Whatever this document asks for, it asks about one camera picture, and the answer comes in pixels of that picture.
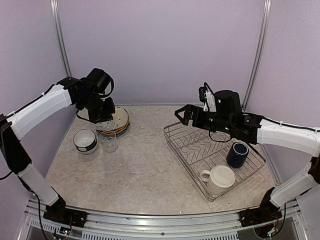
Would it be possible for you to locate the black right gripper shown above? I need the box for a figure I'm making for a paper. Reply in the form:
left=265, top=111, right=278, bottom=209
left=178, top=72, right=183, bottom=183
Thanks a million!
left=175, top=103, right=234, bottom=134

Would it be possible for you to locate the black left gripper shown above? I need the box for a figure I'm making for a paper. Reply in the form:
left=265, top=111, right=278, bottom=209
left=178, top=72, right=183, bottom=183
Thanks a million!
left=78, top=92, right=116, bottom=124

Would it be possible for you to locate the cream bird pattern plate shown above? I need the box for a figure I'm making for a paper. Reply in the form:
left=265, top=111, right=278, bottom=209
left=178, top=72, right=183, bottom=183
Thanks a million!
left=112, top=107, right=129, bottom=130

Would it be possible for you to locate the yellow polka dot plate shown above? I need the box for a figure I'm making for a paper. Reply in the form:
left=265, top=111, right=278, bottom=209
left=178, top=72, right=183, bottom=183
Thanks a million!
left=97, top=123, right=131, bottom=137
left=96, top=121, right=130, bottom=135

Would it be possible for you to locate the clear glass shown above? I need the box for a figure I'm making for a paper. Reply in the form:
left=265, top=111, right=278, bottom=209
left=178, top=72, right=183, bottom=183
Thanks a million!
left=99, top=130, right=118, bottom=154
left=95, top=119, right=117, bottom=132

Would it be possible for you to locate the blue polka dot plate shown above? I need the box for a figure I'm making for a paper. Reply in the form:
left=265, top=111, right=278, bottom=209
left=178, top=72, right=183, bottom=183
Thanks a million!
left=114, top=124, right=131, bottom=139

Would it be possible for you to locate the teal and white bowl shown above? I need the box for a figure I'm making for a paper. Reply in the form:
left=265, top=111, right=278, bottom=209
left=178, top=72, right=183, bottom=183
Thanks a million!
left=73, top=129, right=98, bottom=150

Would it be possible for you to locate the pale green ribbed bowl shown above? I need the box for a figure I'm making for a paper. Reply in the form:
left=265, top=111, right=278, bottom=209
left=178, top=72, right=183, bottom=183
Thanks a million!
left=77, top=147, right=97, bottom=155

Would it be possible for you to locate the dark blue cup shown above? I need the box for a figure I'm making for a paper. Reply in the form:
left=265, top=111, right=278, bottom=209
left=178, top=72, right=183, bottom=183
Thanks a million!
left=226, top=142, right=249, bottom=169

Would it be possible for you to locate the white ribbed mug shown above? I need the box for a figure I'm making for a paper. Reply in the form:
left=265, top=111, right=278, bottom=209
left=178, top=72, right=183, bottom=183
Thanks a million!
left=199, top=165, right=236, bottom=197

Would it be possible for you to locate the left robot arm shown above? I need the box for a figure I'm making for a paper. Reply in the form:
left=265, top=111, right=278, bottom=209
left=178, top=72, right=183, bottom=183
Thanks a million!
left=0, top=68, right=116, bottom=223

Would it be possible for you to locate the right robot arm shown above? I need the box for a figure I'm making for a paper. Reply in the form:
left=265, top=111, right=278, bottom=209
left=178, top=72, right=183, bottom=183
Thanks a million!
left=174, top=87, right=320, bottom=222

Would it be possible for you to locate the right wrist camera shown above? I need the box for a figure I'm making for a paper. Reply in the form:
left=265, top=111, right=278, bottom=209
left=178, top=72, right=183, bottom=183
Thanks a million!
left=198, top=82, right=216, bottom=112

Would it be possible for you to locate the metal wire dish rack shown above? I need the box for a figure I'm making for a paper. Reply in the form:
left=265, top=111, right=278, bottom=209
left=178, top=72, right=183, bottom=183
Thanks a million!
left=163, top=121, right=266, bottom=203

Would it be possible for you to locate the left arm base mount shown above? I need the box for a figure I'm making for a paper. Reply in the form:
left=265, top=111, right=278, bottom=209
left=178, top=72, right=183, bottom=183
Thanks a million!
left=43, top=205, right=88, bottom=228

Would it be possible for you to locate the front aluminium frame rail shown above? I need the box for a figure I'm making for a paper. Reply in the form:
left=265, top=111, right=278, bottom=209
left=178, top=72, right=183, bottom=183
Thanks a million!
left=17, top=198, right=310, bottom=240

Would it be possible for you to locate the left aluminium frame post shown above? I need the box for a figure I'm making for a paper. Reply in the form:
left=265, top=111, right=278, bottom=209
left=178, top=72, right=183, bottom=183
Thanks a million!
left=49, top=0, right=72, bottom=77

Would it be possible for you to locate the aluminium frame post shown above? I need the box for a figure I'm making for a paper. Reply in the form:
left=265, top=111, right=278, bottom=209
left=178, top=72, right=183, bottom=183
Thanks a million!
left=242, top=0, right=272, bottom=110
left=49, top=0, right=72, bottom=77

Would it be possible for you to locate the right aluminium frame post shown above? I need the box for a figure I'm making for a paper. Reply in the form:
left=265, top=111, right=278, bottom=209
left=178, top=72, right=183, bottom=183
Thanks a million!
left=242, top=0, right=272, bottom=110

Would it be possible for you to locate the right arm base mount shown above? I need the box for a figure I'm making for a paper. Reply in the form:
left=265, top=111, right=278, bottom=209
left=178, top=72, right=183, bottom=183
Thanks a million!
left=238, top=207, right=283, bottom=227

